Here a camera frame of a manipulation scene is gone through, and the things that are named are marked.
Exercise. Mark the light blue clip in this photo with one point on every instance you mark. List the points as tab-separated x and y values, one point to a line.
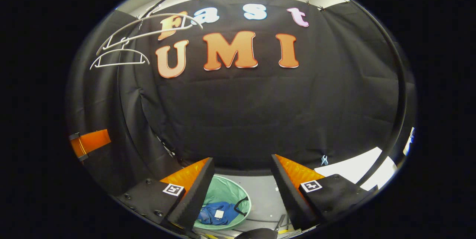
324	160

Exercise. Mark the green laundry hamper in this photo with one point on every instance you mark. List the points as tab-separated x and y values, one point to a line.
223	190

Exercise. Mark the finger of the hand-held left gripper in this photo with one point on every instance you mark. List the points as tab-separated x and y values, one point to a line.
95	141

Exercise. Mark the white clothes hanger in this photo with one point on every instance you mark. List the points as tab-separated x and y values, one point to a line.
119	64
148	36

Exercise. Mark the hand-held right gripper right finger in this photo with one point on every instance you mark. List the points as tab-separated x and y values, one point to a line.
288	194

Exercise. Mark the black backdrop cloth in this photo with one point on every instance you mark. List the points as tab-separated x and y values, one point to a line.
260	112

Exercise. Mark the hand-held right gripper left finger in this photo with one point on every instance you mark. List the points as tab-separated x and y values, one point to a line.
197	194

